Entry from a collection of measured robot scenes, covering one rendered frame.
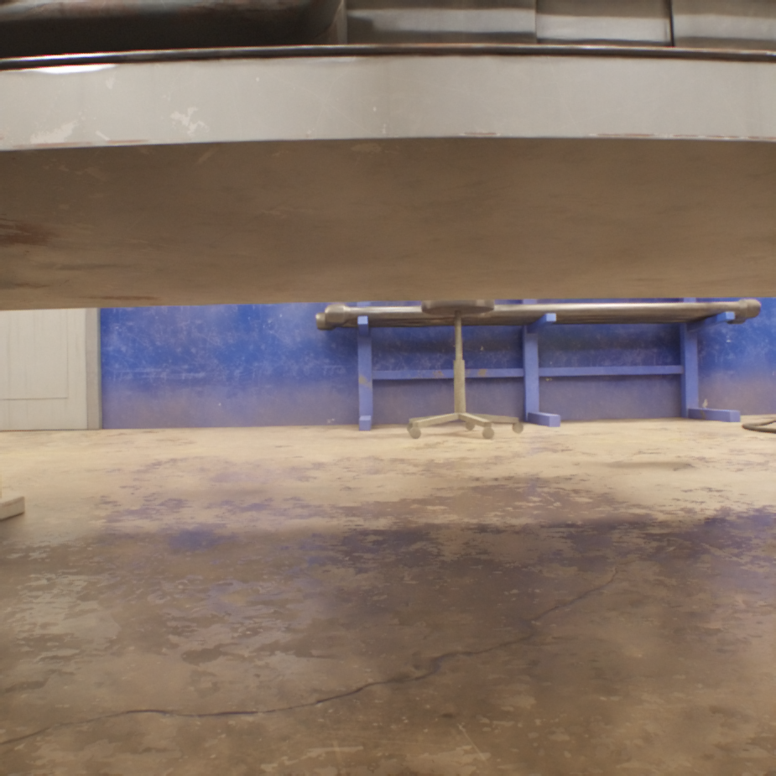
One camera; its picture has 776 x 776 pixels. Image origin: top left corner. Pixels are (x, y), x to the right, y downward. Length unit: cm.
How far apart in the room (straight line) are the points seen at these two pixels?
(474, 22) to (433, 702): 61
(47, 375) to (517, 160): 395
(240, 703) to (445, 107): 45
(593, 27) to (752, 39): 17
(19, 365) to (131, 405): 74
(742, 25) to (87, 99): 63
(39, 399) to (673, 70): 408
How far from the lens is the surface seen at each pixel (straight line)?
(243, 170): 52
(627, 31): 74
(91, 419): 416
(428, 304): 282
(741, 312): 394
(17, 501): 134
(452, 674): 53
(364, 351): 370
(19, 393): 438
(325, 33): 56
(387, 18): 70
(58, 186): 59
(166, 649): 61
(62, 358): 425
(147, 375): 408
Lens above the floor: 23
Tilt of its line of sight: level
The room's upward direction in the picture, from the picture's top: 1 degrees counter-clockwise
